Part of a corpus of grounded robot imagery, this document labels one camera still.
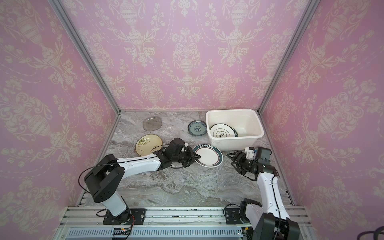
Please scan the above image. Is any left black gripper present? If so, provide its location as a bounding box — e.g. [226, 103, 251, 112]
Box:
[171, 145, 203, 167]

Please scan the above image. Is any green red rim plate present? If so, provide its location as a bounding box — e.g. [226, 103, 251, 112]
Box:
[193, 144, 224, 168]

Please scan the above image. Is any small blue patterned plate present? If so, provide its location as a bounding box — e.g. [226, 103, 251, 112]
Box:
[188, 120, 208, 137]

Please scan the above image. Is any white plastic bin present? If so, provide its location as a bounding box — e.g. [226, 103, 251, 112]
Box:
[206, 109, 265, 151]

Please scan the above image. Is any white clover emblem plate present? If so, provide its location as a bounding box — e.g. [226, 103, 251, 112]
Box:
[210, 124, 235, 138]

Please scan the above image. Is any cream plate with grass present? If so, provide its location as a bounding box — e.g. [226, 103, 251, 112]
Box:
[135, 134, 163, 156]

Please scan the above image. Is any green rim Hao Wei plate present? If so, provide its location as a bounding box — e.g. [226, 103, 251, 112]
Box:
[231, 127, 239, 137]

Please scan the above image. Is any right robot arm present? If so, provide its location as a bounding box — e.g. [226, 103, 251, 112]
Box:
[227, 147, 301, 240]

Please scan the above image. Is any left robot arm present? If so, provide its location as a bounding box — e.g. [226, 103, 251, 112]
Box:
[82, 138, 201, 226]

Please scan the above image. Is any smoky grey glass plate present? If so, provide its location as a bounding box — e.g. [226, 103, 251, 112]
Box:
[143, 116, 163, 132]

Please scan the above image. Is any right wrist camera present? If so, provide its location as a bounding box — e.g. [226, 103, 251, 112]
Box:
[245, 147, 256, 160]

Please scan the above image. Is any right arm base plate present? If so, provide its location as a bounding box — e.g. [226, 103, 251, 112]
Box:
[224, 207, 267, 225]

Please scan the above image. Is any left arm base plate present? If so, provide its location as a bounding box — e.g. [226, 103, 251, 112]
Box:
[103, 208, 146, 226]

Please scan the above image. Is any aluminium mounting rail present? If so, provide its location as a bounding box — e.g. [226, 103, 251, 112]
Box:
[59, 205, 313, 228]

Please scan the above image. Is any right aluminium corner post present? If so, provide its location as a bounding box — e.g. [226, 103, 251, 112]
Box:
[260, 0, 321, 109]

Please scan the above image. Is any aluminium corner post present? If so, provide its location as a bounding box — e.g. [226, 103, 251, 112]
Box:
[260, 0, 321, 109]
[47, 0, 121, 114]

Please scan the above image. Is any left aluminium corner post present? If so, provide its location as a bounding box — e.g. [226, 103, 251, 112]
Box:
[47, 0, 121, 114]

